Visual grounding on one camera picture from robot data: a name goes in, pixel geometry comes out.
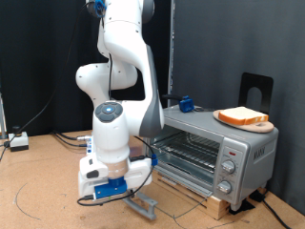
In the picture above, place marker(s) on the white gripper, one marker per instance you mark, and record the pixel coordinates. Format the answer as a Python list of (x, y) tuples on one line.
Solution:
[(139, 171)]

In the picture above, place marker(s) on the white bread slice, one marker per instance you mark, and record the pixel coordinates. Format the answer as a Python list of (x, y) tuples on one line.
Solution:
[(241, 115)]

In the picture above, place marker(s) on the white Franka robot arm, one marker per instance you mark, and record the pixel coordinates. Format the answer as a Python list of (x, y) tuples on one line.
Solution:
[(124, 47)]

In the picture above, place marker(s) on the silver oven knob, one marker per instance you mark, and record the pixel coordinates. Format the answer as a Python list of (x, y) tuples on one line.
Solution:
[(229, 166), (224, 186)]

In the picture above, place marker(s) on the silver toaster oven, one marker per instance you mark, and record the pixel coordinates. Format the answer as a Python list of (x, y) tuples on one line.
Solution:
[(254, 152)]

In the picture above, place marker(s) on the slatted wooden riser block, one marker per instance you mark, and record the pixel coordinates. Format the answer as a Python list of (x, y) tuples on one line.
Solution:
[(219, 206)]

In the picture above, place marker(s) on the black foam pad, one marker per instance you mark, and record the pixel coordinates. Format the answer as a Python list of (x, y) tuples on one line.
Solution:
[(244, 206)]

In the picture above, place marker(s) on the emergency stop button box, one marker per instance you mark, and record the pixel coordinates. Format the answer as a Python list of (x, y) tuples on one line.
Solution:
[(18, 141)]

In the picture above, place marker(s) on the vertical metal pole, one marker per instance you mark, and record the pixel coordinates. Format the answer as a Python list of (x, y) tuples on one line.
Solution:
[(171, 47)]

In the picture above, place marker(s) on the round wooden serving board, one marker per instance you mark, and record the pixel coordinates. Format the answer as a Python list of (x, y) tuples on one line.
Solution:
[(260, 128)]

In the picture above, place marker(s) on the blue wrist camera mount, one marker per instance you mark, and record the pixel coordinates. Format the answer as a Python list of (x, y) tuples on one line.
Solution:
[(109, 190)]

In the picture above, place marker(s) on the black metal bracket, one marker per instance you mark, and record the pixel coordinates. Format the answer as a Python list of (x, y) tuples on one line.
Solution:
[(246, 89)]

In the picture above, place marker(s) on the grey metal frame leg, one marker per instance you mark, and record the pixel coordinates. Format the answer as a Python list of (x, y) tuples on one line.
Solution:
[(2, 120)]

